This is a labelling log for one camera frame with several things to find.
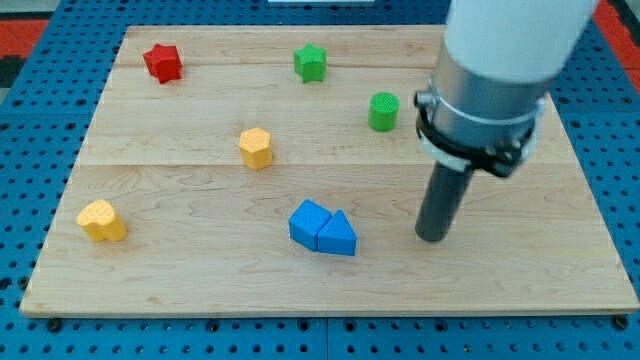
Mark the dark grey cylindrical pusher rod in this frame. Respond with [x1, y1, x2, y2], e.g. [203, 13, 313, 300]
[415, 163, 473, 242]

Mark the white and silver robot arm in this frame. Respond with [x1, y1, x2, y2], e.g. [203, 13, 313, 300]
[414, 0, 598, 242]

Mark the yellow hexagon block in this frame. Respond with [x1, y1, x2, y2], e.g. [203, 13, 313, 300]
[238, 128, 273, 171]

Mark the green cylinder block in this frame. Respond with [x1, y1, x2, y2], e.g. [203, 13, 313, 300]
[368, 92, 400, 132]

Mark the blue triangle block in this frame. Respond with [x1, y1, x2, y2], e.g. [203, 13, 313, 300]
[317, 210, 357, 256]

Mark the blue cube block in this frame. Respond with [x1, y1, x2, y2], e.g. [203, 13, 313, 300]
[288, 199, 332, 252]

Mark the green star block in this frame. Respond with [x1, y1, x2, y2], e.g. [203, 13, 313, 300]
[293, 43, 327, 83]

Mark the wooden board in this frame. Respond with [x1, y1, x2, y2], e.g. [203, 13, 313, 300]
[21, 26, 639, 318]

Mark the red star block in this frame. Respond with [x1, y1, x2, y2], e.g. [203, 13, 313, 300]
[143, 44, 182, 84]

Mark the yellow heart block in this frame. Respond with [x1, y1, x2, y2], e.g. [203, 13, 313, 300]
[76, 199, 127, 242]

